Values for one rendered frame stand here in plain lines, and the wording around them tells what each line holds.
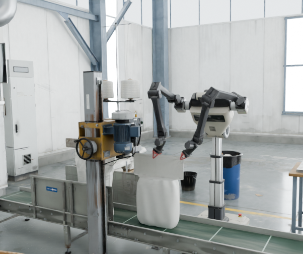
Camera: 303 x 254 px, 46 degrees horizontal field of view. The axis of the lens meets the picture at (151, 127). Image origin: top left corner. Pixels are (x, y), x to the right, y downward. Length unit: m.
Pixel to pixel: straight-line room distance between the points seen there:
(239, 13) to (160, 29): 2.55
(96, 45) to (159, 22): 3.38
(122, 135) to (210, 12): 9.13
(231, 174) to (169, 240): 2.37
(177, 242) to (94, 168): 0.92
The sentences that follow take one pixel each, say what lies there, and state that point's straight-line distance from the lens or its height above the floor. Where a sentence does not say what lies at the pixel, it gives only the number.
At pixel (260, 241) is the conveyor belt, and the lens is 3.13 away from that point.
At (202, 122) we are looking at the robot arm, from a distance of 2.91.
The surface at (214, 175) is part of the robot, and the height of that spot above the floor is 0.75.
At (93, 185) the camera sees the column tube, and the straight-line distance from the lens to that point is 3.10.
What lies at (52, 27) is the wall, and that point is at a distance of 8.42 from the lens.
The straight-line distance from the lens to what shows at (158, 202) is 3.22.
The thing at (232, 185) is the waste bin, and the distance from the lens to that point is 5.33.
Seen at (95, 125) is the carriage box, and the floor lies 1.32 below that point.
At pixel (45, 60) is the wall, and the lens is 8.16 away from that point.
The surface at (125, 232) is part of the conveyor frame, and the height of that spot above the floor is 0.35.
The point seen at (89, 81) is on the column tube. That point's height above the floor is 1.67.
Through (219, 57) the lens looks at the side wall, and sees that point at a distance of 11.42.
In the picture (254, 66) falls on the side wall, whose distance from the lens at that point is 11.10.
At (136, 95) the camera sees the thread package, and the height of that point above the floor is 1.55.
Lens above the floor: 1.60
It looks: 6 degrees down
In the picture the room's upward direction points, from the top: 1 degrees counter-clockwise
